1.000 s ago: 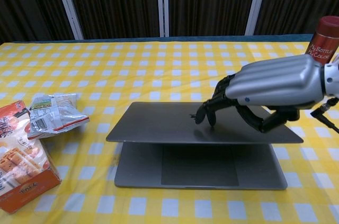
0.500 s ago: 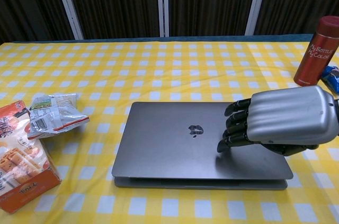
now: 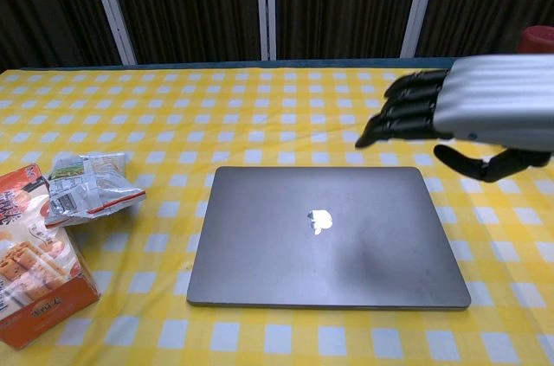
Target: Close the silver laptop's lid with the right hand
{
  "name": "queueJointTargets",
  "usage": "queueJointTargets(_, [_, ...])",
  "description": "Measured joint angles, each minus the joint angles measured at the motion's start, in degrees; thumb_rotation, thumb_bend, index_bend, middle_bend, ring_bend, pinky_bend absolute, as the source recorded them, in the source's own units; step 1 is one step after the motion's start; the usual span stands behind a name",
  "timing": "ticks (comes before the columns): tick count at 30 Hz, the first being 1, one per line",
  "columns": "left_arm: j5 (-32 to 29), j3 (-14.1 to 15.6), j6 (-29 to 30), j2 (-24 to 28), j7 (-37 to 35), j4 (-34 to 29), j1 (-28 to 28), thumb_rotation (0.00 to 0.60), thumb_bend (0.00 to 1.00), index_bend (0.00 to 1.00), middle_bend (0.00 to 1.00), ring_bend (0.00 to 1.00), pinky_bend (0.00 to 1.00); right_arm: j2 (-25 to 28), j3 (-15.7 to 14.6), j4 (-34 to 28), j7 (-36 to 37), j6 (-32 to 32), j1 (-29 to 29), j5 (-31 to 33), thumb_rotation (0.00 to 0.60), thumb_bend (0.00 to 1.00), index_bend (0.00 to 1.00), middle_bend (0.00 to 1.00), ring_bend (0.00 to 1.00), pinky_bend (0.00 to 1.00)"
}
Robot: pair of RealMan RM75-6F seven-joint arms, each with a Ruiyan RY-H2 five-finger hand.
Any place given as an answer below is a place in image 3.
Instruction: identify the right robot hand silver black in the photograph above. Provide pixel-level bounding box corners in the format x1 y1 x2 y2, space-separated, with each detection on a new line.
354 53 554 183

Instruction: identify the grey laptop computer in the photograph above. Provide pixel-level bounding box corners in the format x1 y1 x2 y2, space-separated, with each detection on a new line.
185 165 473 311

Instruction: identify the red thermos bottle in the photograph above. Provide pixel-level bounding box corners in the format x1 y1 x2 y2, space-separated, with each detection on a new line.
519 25 554 55

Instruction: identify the yellow white checkered tablecloth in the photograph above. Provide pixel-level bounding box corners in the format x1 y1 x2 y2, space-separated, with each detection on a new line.
0 56 554 366

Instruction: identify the crumpled silver snack bag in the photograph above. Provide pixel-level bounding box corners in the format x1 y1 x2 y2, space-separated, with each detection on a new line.
44 151 147 229

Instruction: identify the orange snack box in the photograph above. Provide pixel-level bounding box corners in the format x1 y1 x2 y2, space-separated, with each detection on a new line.
0 162 102 347

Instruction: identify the white metal frame post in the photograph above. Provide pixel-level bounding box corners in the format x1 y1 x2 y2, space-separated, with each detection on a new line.
400 0 443 59
85 0 139 67
255 0 278 61

